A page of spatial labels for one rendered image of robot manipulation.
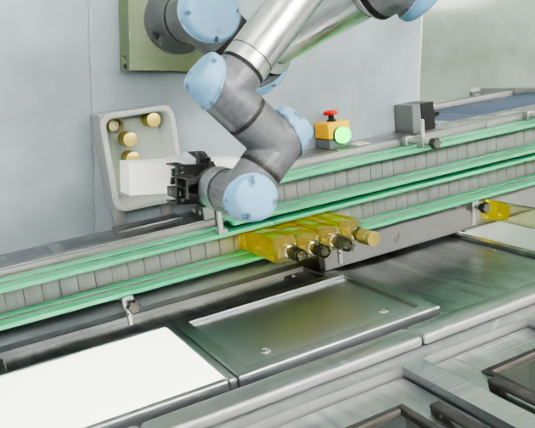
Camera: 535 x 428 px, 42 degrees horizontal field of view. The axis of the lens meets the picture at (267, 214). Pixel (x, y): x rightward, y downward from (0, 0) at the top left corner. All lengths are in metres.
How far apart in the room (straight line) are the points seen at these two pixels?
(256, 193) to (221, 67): 0.19
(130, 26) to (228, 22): 0.27
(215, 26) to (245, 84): 0.40
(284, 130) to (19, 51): 0.74
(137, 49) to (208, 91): 0.60
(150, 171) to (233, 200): 0.32
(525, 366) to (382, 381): 0.26
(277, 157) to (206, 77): 0.17
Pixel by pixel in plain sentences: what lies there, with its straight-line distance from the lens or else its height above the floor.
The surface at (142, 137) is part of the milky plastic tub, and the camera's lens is 1.68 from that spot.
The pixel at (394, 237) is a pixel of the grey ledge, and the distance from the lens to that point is 1.94.
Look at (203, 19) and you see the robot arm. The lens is 1.43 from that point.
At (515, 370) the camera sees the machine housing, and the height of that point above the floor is 1.54.
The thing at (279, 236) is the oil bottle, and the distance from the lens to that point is 1.53.
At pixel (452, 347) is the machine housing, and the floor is 1.43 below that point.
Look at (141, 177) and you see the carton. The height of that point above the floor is 1.11.
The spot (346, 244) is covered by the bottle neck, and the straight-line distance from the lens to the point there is 1.54.
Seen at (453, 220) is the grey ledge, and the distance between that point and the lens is 2.07.
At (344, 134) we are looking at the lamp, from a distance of 1.83.
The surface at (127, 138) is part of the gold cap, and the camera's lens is 1.62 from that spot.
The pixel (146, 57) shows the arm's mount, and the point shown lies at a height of 0.83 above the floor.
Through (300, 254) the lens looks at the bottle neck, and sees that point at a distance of 1.49.
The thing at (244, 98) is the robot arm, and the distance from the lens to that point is 1.05.
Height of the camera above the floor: 2.36
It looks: 60 degrees down
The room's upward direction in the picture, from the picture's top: 108 degrees clockwise
